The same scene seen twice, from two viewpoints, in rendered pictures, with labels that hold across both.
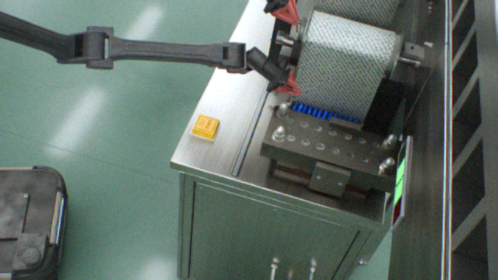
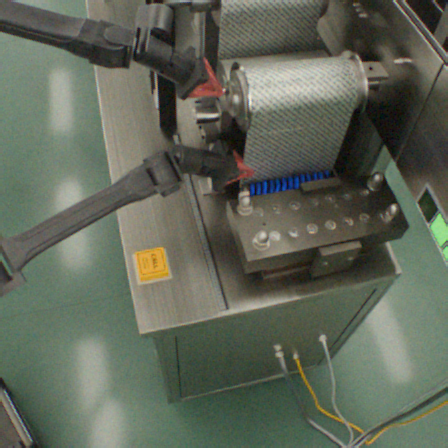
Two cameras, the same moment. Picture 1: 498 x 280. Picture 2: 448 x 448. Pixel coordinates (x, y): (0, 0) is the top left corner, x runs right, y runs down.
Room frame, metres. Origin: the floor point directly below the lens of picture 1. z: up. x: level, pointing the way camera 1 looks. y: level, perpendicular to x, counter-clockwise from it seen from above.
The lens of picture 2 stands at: (0.52, 0.25, 1.98)
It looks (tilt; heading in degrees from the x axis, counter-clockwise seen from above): 58 degrees down; 334
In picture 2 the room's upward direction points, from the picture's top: 6 degrees clockwise
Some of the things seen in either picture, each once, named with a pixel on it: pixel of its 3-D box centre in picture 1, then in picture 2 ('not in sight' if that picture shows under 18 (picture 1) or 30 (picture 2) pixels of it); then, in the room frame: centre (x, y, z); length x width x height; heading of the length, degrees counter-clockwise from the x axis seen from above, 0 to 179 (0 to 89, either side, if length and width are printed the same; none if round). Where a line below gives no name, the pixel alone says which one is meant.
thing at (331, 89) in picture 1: (332, 92); (292, 155); (1.13, -0.21, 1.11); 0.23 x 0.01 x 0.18; 83
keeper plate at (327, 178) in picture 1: (328, 180); (335, 260); (0.91, -0.24, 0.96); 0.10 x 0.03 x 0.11; 83
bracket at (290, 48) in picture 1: (285, 71); (213, 149); (1.24, -0.06, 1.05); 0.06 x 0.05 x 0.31; 83
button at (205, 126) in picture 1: (205, 126); (151, 264); (1.07, 0.16, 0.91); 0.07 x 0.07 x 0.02; 83
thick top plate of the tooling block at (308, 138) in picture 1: (331, 148); (318, 220); (1.00, -0.23, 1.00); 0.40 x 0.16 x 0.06; 83
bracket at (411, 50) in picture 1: (413, 50); (372, 70); (1.17, -0.39, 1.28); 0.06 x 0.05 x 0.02; 83
